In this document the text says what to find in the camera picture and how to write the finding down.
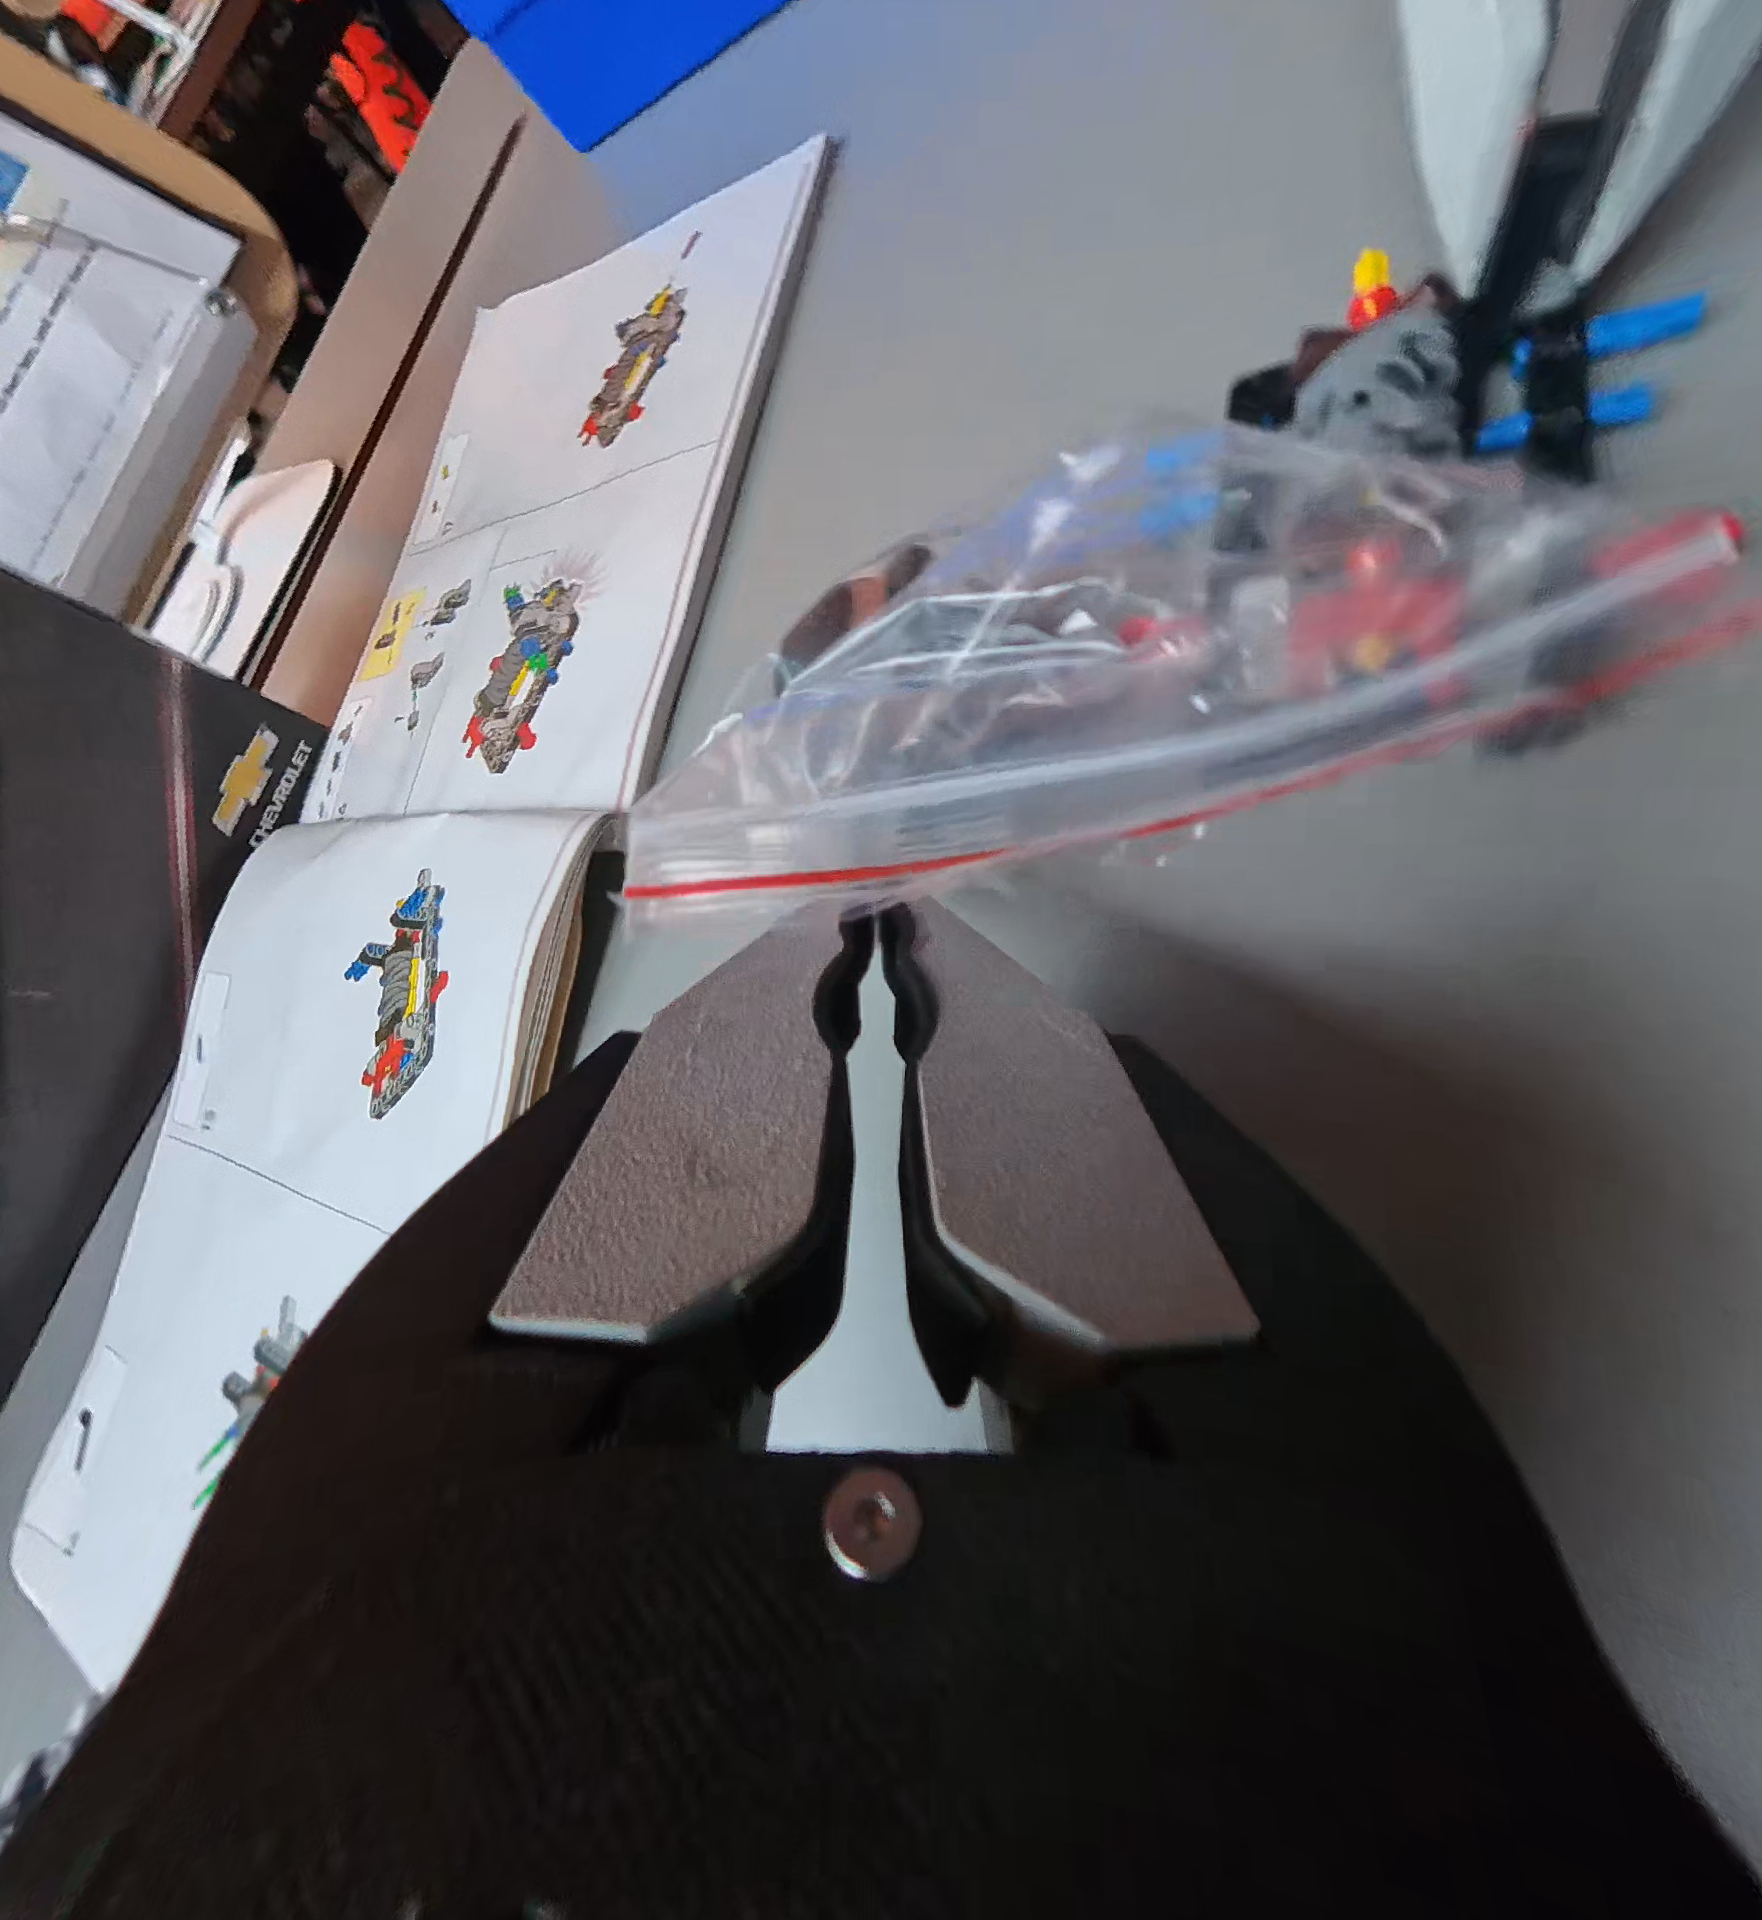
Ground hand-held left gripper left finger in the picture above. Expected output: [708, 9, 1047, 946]
[487, 913, 879, 1405]

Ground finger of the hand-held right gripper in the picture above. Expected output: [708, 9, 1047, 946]
[1555, 0, 1762, 295]
[1395, 0, 1554, 299]

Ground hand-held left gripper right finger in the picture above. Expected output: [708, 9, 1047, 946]
[880, 903, 1261, 1408]

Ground lego engine frame assembly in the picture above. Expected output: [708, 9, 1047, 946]
[1150, 249, 1745, 754]

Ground clear zip plastic bag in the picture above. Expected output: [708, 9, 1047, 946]
[621, 413, 1762, 922]

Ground black lego set box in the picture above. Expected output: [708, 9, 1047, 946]
[0, 531, 332, 1550]

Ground white instruction booklet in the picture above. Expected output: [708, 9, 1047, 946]
[8, 133, 838, 1702]

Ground white stand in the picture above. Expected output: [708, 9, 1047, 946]
[143, 457, 345, 672]

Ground stacked blue plastic bins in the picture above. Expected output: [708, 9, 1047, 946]
[435, 0, 796, 154]

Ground printed sheet sign stand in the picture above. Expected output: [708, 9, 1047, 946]
[0, 0, 298, 597]

